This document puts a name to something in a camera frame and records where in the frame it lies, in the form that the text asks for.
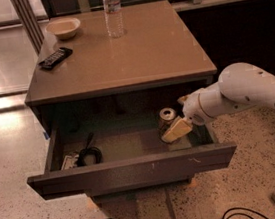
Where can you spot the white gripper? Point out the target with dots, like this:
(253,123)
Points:
(193,108)

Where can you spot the orange soda can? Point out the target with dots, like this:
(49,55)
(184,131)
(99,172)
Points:
(166,118)

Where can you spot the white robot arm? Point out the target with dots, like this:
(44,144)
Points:
(239,86)

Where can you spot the open grey top drawer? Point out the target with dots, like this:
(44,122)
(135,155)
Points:
(119,147)

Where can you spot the white power adapter in drawer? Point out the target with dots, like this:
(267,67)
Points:
(70,161)

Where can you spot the clear plastic water bottle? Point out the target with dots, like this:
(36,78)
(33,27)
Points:
(113,17)

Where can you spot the black remote control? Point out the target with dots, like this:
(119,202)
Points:
(54,59)

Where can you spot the blue tape piece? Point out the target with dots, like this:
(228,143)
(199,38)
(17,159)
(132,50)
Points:
(46,136)

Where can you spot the white ceramic bowl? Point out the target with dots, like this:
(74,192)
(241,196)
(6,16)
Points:
(64,29)

